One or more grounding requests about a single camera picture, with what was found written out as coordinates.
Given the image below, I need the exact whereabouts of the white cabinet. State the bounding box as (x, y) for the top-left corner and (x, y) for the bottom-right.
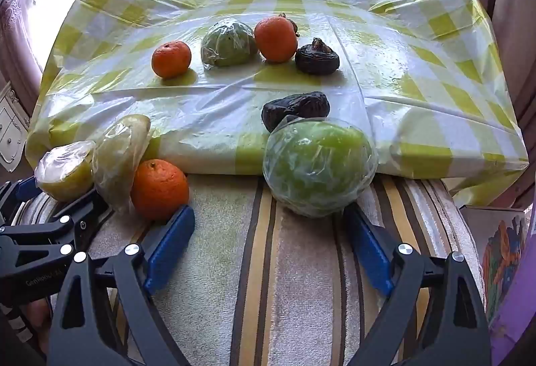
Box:
(0, 83), (32, 172)

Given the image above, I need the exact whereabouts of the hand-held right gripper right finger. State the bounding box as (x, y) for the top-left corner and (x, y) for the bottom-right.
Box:
(342, 205), (492, 366)

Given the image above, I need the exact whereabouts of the pale plastic-wrapped fruit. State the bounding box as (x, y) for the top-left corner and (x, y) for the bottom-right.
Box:
(92, 114), (151, 212)

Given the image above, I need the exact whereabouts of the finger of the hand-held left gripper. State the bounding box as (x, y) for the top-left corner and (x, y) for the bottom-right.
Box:
(0, 177), (43, 224)
(0, 188), (112, 266)

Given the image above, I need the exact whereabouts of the yellow plastic-wrapped fruit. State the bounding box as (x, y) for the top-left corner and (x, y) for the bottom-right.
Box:
(34, 140), (97, 203)

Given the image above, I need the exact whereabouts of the dark round fruit with stem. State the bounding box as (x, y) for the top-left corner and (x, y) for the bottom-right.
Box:
(295, 37), (341, 76)

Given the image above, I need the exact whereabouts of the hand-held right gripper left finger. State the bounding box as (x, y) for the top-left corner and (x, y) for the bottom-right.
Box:
(45, 205), (197, 366)

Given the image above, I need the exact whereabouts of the large green plastic-wrapped fruit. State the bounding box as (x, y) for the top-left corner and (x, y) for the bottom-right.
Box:
(262, 117), (379, 218)

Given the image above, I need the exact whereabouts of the striped towel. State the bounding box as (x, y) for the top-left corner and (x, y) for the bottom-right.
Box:
(25, 169), (486, 366)

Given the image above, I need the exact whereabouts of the yellow checked plastic tablecloth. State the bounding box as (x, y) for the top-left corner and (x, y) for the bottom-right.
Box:
(25, 0), (530, 208)

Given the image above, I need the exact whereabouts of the small green plastic-wrapped fruit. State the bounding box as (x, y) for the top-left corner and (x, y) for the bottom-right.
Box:
(200, 18), (259, 67)

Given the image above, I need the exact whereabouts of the colourful printed box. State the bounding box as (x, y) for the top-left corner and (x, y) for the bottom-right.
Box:
(461, 205), (532, 329)

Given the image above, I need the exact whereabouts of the dark oblong wrinkled fruit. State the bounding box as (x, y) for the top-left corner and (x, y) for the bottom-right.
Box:
(262, 91), (331, 133)

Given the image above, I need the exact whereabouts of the person's left hand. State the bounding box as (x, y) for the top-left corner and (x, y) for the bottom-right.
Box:
(19, 297), (53, 354)

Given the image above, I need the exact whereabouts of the orange tangerine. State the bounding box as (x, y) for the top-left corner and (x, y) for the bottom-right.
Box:
(131, 159), (190, 222)
(254, 13), (299, 64)
(151, 41), (192, 79)

